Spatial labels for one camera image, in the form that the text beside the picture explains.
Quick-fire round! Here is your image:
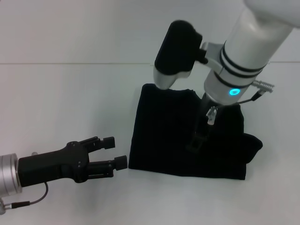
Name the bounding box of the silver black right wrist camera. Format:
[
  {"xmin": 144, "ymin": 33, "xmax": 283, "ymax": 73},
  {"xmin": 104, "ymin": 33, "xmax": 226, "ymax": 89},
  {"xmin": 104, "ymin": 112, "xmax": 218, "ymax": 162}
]
[{"xmin": 153, "ymin": 20, "xmax": 222, "ymax": 91}]

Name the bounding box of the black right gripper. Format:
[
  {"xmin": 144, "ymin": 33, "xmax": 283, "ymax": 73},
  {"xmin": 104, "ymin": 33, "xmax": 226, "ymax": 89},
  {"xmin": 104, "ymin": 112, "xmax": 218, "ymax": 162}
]
[{"xmin": 186, "ymin": 93, "xmax": 219, "ymax": 153}]

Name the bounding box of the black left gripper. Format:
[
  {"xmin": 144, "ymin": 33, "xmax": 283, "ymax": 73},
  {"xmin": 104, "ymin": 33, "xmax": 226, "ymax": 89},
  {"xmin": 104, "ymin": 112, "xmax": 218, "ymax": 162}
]
[{"xmin": 17, "ymin": 136, "xmax": 128, "ymax": 188}]

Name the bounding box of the black shirt with FREE print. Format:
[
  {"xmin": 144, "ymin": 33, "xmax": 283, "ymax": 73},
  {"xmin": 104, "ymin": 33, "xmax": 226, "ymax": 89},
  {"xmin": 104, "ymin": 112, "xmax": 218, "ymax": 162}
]
[{"xmin": 128, "ymin": 82, "xmax": 263, "ymax": 181}]

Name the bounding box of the left arm connector cable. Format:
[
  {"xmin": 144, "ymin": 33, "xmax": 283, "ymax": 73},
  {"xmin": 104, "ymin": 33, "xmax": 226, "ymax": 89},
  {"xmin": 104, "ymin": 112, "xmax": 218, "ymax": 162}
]
[{"xmin": 10, "ymin": 181, "xmax": 49, "ymax": 209}]

